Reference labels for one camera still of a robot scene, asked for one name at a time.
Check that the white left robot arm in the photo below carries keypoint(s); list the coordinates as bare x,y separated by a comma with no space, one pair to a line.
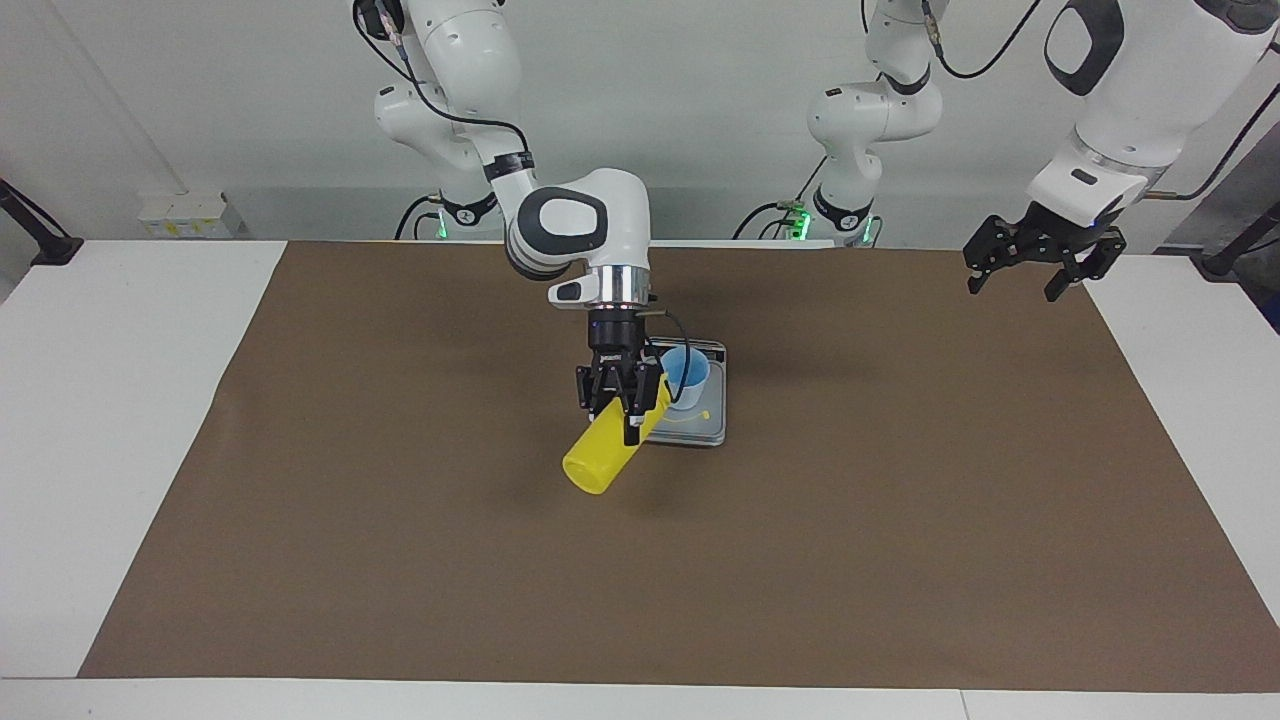
1140,100

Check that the yellow squeeze bottle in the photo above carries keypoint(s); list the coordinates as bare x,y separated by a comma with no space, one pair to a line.
600,460

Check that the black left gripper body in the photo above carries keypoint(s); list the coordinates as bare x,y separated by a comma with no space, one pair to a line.
1055,245

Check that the black stand leg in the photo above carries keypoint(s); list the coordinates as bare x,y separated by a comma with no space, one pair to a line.
1225,262
55,250

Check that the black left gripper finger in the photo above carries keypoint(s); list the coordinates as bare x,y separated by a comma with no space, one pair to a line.
986,253
1100,258

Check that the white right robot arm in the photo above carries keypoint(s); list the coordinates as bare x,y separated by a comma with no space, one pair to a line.
590,220

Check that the brown table mat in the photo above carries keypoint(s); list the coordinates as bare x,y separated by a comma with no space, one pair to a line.
700,560

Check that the light blue plastic cup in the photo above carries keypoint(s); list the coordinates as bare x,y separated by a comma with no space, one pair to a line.
692,375

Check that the white wall outlet box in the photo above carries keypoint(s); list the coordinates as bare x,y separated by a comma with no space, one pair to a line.
190,215

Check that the silver digital kitchen scale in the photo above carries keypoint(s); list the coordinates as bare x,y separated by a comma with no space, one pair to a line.
700,435

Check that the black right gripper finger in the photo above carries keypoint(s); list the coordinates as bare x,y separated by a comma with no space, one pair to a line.
645,395
588,392

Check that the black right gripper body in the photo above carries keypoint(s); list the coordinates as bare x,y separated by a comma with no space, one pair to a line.
615,350

